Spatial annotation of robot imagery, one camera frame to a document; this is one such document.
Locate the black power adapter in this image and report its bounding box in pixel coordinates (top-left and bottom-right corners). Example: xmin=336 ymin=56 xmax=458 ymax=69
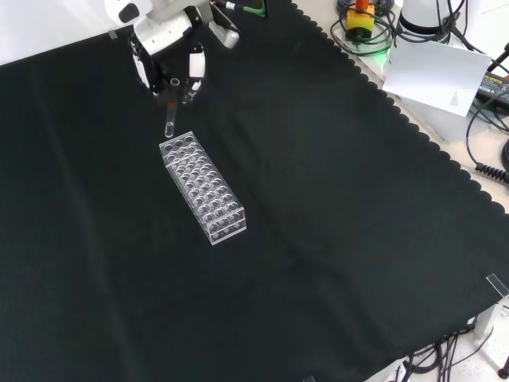
xmin=474 ymin=71 xmax=509 ymax=107

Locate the white paper sheet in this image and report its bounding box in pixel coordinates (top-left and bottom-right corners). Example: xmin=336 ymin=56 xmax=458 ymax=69
xmin=381 ymin=39 xmax=494 ymax=119

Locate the clear acrylic corner piece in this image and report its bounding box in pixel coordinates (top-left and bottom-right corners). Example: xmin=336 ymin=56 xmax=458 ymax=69
xmin=485 ymin=273 xmax=509 ymax=300

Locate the yellow stop button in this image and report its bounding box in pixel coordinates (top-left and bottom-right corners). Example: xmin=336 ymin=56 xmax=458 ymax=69
xmin=344 ymin=0 xmax=375 ymax=43

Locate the clear glass test tube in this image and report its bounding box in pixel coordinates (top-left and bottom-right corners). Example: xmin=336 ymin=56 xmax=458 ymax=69
xmin=163 ymin=78 xmax=181 ymax=138

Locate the green cable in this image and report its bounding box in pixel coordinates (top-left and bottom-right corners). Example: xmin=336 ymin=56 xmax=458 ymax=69
xmin=241 ymin=0 xmax=266 ymax=18

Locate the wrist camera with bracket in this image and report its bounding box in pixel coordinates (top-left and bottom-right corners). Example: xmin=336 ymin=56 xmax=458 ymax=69
xmin=208 ymin=15 xmax=241 ymax=50

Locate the black bench cloth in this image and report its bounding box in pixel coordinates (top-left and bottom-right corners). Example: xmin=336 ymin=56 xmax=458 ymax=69
xmin=0 ymin=0 xmax=509 ymax=382

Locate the clear plastic test tube rack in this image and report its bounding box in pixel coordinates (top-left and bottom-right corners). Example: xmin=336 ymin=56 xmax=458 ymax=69
xmin=158 ymin=131 xmax=248 ymax=247

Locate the black coiled cable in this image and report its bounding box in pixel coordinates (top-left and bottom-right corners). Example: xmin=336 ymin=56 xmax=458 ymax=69
xmin=474 ymin=162 xmax=509 ymax=185

